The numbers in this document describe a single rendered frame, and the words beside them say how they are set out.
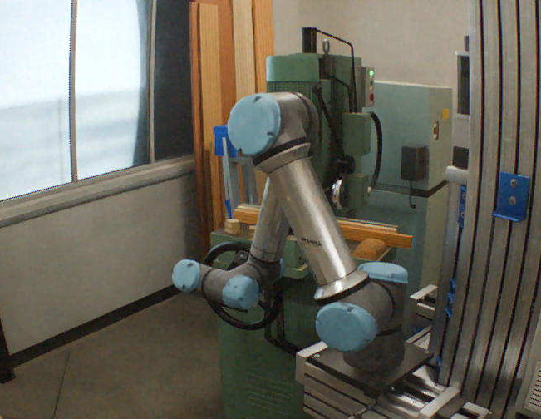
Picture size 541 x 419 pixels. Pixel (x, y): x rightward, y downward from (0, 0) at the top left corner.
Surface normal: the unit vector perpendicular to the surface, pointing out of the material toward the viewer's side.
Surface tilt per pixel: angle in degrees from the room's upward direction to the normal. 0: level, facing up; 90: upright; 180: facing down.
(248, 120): 83
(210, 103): 87
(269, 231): 96
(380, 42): 90
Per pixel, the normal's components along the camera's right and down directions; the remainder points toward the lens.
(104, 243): 0.83, 0.15
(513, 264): -0.76, 0.17
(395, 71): -0.56, 0.22
